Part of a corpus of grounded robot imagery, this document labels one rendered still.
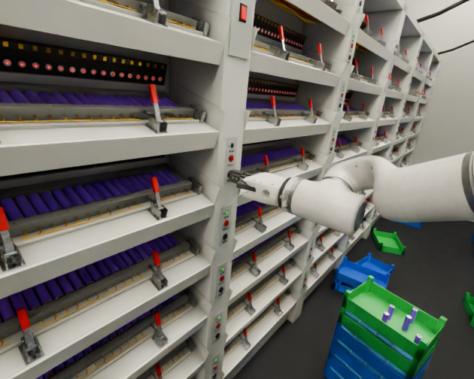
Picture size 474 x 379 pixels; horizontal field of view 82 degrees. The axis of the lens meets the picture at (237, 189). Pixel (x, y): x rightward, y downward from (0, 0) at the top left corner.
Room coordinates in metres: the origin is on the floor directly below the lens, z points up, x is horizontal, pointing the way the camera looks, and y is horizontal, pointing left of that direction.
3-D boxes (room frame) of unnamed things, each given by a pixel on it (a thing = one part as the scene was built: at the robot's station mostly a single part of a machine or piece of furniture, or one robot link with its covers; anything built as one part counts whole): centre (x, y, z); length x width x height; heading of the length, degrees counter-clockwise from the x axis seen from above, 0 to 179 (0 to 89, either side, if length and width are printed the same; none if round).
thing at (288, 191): (0.58, -0.13, 0.99); 0.09 x 0.03 x 0.08; 142
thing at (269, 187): (0.62, -0.08, 0.99); 0.11 x 0.10 x 0.07; 52
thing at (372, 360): (0.87, -0.65, 0.28); 0.30 x 0.20 x 0.08; 39
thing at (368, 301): (0.87, -0.65, 0.44); 0.30 x 0.20 x 0.08; 39
